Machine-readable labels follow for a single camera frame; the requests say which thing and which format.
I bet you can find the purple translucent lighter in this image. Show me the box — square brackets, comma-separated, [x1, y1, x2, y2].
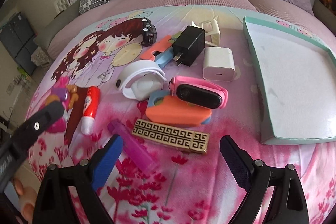
[107, 119, 157, 174]

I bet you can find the red white glue tube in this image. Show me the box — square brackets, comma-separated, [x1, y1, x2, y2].
[81, 86, 100, 135]

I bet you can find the gold greek pattern lighter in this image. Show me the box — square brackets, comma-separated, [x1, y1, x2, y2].
[131, 119, 210, 154]

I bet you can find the pink toy dog figure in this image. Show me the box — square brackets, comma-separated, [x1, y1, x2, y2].
[43, 76, 79, 134]

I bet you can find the orange and blue toy cutter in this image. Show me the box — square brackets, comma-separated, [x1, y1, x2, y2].
[145, 90, 212, 127]

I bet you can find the pink smart watch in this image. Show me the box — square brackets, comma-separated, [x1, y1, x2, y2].
[168, 76, 228, 109]

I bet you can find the white round band gadget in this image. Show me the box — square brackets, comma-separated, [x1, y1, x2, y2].
[116, 60, 167, 101]

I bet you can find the black power adapter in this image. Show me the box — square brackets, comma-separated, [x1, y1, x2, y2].
[173, 26, 205, 67]

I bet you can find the white power adapter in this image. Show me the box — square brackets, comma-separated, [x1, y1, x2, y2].
[203, 47, 235, 82]

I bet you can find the cartoon print table cloth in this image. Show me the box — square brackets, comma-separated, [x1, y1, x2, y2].
[28, 5, 335, 223]

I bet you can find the teal rimmed white tray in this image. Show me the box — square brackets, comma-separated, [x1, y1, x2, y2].
[243, 16, 335, 145]

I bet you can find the dark grey refrigerator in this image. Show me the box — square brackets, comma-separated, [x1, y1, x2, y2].
[1, 11, 38, 76]

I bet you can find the coral and blue toy cutter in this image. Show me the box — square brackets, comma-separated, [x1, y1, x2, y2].
[139, 31, 182, 69]

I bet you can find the cream plastic phone stand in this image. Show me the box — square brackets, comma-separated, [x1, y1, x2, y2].
[191, 18, 221, 47]

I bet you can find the white side rack with books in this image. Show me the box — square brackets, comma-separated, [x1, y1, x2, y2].
[54, 0, 77, 14]

